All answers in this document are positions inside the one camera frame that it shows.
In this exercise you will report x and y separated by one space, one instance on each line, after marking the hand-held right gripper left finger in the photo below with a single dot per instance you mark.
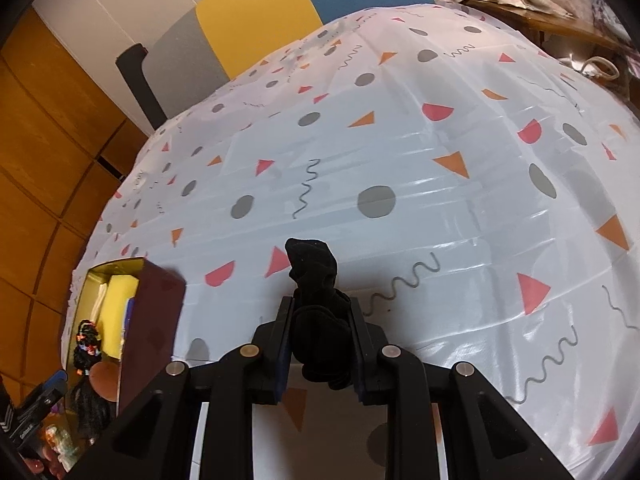
280 350

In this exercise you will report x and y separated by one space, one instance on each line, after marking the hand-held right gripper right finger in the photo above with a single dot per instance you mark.
360 355

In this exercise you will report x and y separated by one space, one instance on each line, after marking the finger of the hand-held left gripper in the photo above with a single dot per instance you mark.
47 390

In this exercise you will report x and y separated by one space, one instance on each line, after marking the brown round pad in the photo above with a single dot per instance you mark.
106 379

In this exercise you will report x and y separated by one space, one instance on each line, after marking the yellow sponge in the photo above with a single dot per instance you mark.
117 310

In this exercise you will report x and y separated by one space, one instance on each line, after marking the gold tin box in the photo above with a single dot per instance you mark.
155 320

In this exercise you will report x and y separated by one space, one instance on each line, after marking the person's left hand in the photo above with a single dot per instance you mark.
37 467

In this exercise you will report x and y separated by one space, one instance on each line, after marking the patterned white tablecloth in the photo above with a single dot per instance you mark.
400 135

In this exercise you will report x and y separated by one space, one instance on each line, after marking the wooden wardrobe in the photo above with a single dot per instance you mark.
40 160

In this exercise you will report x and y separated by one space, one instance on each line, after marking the grey yellow blue chair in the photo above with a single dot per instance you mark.
250 10

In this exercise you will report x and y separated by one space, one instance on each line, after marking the wooden side table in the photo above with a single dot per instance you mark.
550 22

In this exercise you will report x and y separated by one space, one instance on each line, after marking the pile of clothes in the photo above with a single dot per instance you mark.
607 10

